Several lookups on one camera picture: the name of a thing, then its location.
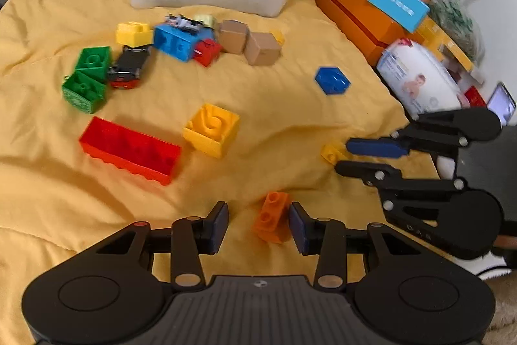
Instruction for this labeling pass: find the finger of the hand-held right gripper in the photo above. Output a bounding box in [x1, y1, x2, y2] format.
[346, 110, 469, 159]
[335, 162, 465, 224]

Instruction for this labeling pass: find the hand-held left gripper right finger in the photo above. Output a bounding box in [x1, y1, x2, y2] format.
[289, 202, 423, 292]

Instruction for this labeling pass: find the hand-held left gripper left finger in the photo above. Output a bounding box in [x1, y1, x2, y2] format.
[95, 201, 230, 292]

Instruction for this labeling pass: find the orange toy brick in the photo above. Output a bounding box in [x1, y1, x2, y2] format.
[253, 191, 292, 244]

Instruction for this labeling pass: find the blue curved toy brick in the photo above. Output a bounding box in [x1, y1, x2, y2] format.
[315, 66, 350, 96]

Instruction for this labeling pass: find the green toy brick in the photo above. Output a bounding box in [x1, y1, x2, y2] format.
[61, 71, 108, 114]
[75, 46, 112, 81]

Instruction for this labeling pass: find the smartphone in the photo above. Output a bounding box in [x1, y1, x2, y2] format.
[487, 82, 517, 127]

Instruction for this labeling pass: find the baby wipes pack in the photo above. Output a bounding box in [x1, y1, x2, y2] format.
[377, 39, 473, 117]

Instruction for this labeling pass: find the yellow blanket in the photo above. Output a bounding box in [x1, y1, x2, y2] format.
[0, 0, 443, 345]

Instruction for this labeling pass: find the yellow square toy brick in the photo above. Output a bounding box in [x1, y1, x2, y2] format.
[183, 103, 241, 159]

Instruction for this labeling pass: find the long red toy brick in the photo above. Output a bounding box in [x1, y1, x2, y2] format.
[79, 116, 182, 186]

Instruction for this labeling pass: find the yellow box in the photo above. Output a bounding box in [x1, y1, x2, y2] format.
[416, 17, 487, 85]

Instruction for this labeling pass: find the orange box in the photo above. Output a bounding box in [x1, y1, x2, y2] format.
[302, 0, 439, 67]

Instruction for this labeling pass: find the blue cardboard box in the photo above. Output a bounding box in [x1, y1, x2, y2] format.
[367, 0, 431, 34]

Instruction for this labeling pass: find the tan toy cube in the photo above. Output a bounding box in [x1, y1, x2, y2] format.
[244, 32, 282, 66]
[218, 19, 249, 55]

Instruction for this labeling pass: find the green net bag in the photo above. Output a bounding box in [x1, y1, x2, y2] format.
[428, 0, 487, 60]

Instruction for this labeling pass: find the red and black toy car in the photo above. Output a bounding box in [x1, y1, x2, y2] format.
[107, 45, 152, 90]

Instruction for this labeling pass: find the pale green toy piece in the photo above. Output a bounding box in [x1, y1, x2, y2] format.
[193, 14, 219, 31]

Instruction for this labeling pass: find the grey toy car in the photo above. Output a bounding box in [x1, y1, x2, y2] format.
[165, 14, 201, 34]

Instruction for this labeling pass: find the yellow studded toy brick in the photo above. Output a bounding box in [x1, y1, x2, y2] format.
[116, 22, 155, 48]

